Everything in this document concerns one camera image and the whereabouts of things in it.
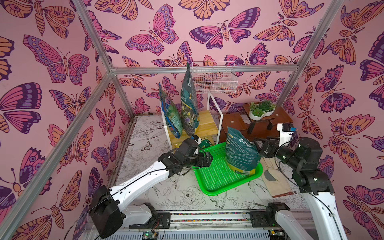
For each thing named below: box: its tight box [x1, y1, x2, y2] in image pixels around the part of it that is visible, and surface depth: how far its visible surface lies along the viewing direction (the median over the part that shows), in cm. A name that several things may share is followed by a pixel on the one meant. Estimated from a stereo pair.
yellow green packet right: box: [199, 139, 212, 149], surface depth 97 cm
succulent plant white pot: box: [248, 100, 276, 121], surface depth 85 cm
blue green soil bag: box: [158, 83, 183, 139], surface depth 75 cm
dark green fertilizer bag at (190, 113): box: [180, 62, 200, 136], surface depth 74 cm
